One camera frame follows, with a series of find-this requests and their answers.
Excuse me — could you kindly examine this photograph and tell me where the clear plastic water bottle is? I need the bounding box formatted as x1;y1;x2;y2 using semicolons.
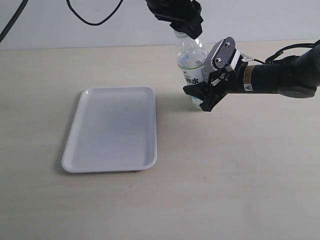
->
174;34;210;110

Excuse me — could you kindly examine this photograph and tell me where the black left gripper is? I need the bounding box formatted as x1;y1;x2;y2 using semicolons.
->
145;0;203;39

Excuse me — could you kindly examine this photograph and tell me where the black diagonal cable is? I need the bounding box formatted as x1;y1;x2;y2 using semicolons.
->
0;0;29;42

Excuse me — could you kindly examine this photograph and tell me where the white rectangular plastic tray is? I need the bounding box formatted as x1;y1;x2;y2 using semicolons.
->
61;86;157;174

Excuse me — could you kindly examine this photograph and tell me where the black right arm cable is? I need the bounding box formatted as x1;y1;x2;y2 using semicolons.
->
241;43;315;65

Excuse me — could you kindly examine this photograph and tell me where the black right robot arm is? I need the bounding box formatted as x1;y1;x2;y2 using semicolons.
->
183;37;320;112

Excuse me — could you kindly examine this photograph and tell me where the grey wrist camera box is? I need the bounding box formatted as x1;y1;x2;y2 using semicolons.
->
204;36;241;73

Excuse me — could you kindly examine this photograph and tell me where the black looping cable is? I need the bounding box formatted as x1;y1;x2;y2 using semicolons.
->
66;0;125;26

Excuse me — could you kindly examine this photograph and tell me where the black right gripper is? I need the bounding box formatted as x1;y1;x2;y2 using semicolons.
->
182;63;244;112

